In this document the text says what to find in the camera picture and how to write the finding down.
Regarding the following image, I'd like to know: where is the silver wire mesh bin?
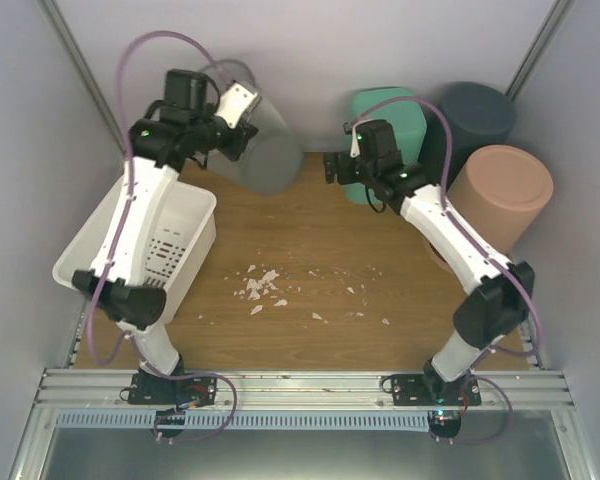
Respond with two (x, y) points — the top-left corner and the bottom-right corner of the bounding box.
(208, 59), (304, 195)

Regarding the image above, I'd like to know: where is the green plastic bin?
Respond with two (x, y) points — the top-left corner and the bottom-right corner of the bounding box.
(341, 86), (429, 206)

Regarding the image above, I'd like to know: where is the white plastic tub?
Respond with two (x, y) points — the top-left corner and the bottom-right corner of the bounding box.
(52, 181), (217, 324)

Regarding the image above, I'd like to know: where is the dark grey plastic bin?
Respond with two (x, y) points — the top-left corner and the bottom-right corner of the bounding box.
(419, 82), (517, 184)

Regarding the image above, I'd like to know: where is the salmon pink plastic bin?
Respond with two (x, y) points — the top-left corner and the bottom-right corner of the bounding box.
(447, 145), (554, 254)

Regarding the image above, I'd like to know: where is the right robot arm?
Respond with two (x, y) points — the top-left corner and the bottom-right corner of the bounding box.
(324, 120), (535, 405)

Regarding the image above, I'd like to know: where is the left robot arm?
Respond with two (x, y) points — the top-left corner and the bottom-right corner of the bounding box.
(71, 69), (260, 404)

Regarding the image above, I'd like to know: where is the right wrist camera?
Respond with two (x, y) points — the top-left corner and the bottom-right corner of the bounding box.
(343, 121), (363, 158)

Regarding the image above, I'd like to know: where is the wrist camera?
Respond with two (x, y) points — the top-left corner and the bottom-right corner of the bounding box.
(343, 121), (363, 158)
(215, 82), (259, 129)

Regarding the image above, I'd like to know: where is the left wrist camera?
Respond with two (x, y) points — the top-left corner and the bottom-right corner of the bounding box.
(215, 82), (259, 129)

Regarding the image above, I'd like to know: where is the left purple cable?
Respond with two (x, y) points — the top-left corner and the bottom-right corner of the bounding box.
(86, 30), (241, 366)

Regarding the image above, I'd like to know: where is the left aluminium frame post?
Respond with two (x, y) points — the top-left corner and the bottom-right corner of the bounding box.
(36, 0), (125, 152)

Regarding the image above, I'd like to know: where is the aluminium frame post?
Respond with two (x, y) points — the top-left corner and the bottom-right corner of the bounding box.
(505, 0), (576, 101)
(36, 0), (125, 152)

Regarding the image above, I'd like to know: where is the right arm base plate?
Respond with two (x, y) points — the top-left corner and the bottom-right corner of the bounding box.
(379, 373), (482, 407)

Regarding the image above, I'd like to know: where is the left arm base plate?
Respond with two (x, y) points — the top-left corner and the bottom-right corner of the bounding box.
(119, 370), (217, 408)

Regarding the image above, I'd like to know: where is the right aluminium frame post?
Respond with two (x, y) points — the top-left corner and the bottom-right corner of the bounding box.
(505, 0), (576, 101)

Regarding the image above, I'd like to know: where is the aluminium mounting rail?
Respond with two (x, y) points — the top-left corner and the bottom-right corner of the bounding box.
(33, 369), (575, 411)

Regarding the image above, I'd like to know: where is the grey slotted cable duct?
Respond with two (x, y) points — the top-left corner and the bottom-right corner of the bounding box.
(56, 409), (429, 432)

